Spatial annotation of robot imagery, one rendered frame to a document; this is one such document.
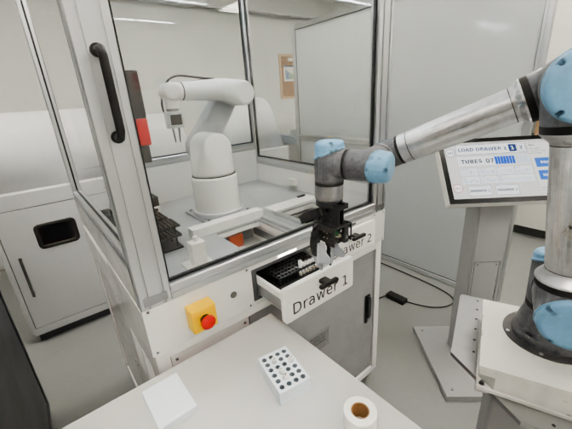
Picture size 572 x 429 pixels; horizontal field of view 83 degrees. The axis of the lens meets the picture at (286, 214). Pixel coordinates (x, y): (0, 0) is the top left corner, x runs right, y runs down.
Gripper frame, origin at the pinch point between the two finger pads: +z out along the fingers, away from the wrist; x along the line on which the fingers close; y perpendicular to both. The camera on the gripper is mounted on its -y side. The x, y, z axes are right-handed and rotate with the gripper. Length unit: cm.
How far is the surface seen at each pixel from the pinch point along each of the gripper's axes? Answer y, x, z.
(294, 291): -0.9, -10.7, 5.3
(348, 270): -0.8, 12.1, 8.0
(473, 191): 7, 83, -4
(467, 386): 20, 79, 93
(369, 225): -15.1, 42.1, 6.1
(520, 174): 17, 101, -9
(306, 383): 15.6, -22.1, 17.2
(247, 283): -16.9, -16.5, 7.5
